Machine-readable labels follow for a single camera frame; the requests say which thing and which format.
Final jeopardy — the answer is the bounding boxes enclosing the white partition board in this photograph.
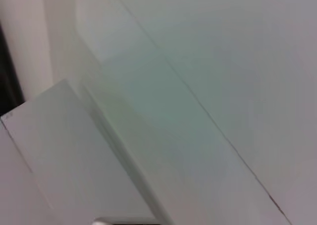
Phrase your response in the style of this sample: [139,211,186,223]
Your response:
[0,118,54,225]
[1,78,174,225]

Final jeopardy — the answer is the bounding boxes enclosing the dark curtain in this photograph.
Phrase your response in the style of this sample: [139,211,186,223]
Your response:
[0,19,25,117]

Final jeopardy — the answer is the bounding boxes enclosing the white head depth camera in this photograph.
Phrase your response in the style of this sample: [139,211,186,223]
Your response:
[93,217,162,225]

